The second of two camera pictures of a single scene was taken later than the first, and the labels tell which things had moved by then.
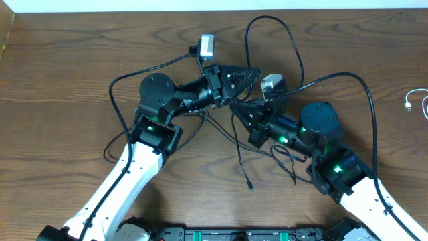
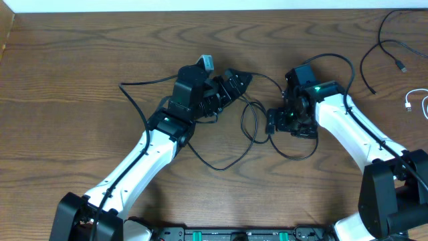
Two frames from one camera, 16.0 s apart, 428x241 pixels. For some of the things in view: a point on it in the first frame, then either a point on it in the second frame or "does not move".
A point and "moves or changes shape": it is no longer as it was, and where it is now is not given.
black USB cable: [215, 130] moves or changes shape
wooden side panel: [7, 19] does not move
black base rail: [353, 229] does not move
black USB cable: [238, 142] → [400, 63]
